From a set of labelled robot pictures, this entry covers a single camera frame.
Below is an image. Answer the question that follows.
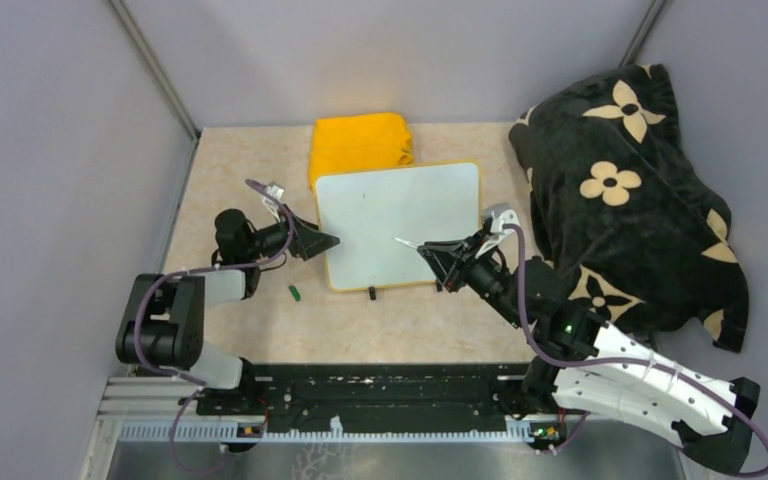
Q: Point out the green whiteboard marker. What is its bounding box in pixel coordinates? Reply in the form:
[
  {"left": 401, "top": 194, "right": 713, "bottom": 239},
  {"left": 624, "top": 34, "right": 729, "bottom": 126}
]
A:
[{"left": 393, "top": 237, "right": 420, "bottom": 250}]

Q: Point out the yellow-framed whiteboard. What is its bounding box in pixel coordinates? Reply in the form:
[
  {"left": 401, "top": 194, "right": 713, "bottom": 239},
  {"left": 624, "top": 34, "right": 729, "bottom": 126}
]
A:
[{"left": 313, "top": 161, "right": 481, "bottom": 292}]

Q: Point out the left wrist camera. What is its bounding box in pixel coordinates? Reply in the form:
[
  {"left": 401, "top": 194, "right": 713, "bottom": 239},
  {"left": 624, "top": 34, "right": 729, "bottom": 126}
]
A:
[{"left": 262, "top": 182, "right": 284, "bottom": 219}]

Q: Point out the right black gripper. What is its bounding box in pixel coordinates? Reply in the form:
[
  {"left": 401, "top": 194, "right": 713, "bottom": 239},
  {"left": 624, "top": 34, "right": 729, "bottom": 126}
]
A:
[{"left": 419, "top": 228, "right": 527, "bottom": 329}]

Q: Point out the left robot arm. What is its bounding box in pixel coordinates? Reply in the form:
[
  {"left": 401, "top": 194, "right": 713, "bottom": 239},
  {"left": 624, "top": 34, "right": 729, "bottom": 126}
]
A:
[{"left": 114, "top": 209, "right": 340, "bottom": 414}]

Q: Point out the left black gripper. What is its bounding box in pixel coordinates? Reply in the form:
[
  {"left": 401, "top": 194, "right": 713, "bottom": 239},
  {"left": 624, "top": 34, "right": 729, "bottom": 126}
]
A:
[{"left": 244, "top": 203, "right": 339, "bottom": 261}]

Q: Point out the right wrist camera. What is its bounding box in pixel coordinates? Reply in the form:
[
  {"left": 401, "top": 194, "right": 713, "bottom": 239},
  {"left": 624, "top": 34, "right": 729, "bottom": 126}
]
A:
[{"left": 476, "top": 203, "right": 520, "bottom": 258}]

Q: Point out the black floral blanket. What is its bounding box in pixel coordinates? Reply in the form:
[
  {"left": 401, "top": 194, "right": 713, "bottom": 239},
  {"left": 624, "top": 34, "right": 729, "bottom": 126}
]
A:
[{"left": 508, "top": 64, "right": 749, "bottom": 353}]

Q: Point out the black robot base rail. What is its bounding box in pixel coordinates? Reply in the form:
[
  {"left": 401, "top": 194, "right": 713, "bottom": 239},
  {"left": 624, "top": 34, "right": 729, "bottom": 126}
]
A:
[{"left": 171, "top": 362, "right": 587, "bottom": 452}]

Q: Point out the green marker cap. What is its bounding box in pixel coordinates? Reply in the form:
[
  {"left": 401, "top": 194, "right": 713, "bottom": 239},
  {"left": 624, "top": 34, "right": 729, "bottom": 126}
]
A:
[{"left": 288, "top": 285, "right": 302, "bottom": 302}]

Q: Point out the metal corner post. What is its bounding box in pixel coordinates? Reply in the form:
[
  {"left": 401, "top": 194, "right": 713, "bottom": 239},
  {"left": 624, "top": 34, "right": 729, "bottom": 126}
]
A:
[
  {"left": 106, "top": 0, "right": 201, "bottom": 142},
  {"left": 619, "top": 0, "right": 672, "bottom": 67}
]

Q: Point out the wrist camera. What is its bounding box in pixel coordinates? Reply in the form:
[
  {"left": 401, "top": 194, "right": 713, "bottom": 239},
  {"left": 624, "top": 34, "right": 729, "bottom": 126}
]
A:
[
  {"left": 262, "top": 182, "right": 284, "bottom": 219},
  {"left": 476, "top": 203, "right": 520, "bottom": 258}
]

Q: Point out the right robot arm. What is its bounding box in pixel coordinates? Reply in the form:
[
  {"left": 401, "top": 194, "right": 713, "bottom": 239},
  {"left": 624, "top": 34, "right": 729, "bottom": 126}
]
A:
[{"left": 416, "top": 234, "right": 760, "bottom": 478}]

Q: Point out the left metal corner post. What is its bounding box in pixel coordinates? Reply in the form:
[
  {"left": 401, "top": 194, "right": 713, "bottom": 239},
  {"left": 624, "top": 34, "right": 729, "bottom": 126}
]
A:
[{"left": 106, "top": 0, "right": 201, "bottom": 142}]

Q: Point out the right metal corner post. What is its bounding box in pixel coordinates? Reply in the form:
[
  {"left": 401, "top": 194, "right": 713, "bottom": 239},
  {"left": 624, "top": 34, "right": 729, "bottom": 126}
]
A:
[{"left": 619, "top": 0, "right": 672, "bottom": 67}]

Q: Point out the folded yellow cloth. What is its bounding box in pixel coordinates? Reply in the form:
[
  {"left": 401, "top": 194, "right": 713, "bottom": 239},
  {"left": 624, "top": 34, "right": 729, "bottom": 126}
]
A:
[{"left": 308, "top": 112, "right": 414, "bottom": 189}]

